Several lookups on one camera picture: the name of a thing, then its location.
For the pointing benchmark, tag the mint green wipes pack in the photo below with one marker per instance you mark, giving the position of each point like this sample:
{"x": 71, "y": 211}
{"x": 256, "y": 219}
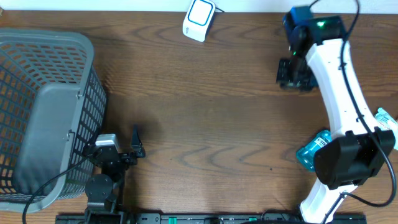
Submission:
{"x": 386, "y": 121}

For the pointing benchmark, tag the grey plastic shopping basket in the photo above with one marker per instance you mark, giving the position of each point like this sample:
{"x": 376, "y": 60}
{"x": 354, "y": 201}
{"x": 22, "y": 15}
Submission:
{"x": 52, "y": 103}

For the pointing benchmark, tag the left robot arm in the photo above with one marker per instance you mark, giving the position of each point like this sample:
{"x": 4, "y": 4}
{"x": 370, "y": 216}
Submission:
{"x": 105, "y": 190}

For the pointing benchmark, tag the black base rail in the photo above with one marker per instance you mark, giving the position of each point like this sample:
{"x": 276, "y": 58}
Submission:
{"x": 270, "y": 216}

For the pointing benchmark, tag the teal mouthwash bottle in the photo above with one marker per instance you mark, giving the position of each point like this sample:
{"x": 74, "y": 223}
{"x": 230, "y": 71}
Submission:
{"x": 306, "y": 154}

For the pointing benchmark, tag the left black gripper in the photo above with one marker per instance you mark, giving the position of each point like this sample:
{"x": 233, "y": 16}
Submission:
{"x": 136, "y": 147}

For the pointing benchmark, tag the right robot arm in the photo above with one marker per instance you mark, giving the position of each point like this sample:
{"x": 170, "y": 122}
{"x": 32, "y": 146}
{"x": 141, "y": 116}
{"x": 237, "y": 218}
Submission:
{"x": 320, "y": 58}

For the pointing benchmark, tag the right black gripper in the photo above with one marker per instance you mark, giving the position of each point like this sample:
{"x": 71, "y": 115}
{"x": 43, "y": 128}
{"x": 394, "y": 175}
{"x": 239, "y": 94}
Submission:
{"x": 285, "y": 80}

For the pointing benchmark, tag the white barcode scanner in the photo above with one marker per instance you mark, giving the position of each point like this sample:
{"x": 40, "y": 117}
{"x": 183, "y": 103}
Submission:
{"x": 198, "y": 19}

